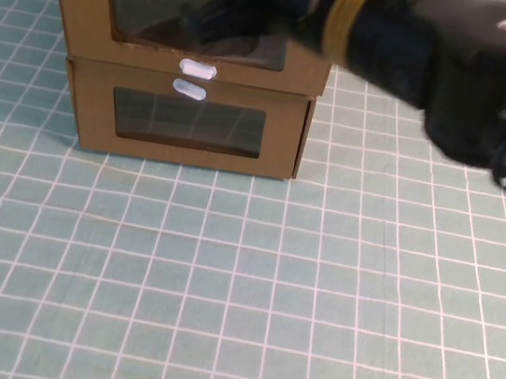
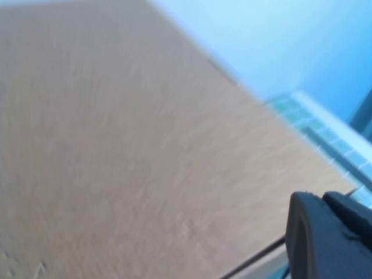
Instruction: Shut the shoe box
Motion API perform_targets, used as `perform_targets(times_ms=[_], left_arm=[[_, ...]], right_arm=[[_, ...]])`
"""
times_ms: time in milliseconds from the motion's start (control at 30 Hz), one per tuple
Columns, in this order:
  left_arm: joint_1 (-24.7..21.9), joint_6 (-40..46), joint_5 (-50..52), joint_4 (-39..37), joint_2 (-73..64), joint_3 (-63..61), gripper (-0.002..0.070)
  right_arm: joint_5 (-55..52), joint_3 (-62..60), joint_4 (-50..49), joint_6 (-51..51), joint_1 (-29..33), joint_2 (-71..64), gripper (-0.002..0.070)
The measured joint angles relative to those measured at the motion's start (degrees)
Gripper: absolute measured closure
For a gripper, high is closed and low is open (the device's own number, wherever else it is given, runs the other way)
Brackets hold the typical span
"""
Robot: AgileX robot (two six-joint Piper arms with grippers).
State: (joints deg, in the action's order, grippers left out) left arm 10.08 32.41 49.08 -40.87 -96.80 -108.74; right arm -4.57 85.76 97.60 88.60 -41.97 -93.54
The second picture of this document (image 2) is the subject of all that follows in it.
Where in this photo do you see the cardboard shoe box outer shell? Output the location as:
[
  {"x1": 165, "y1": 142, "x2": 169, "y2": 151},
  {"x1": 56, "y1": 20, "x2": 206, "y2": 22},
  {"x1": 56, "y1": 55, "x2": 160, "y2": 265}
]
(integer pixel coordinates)
[{"x1": 0, "y1": 0, "x2": 359, "y2": 279}]

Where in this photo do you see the green checkered tablecloth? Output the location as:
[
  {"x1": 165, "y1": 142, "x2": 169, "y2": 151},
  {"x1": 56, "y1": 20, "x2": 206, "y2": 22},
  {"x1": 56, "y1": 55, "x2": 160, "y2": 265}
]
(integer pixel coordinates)
[{"x1": 266, "y1": 93, "x2": 372, "y2": 201}]

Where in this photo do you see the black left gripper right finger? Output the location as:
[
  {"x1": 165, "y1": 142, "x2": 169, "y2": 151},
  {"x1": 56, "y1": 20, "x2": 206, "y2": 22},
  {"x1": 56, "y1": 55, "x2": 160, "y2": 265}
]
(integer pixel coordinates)
[{"x1": 321, "y1": 190, "x2": 372, "y2": 248}]

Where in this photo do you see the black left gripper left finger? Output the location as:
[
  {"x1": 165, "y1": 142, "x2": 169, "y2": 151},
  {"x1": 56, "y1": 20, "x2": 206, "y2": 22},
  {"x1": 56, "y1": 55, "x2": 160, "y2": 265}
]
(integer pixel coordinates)
[{"x1": 285, "y1": 191, "x2": 372, "y2": 279}]

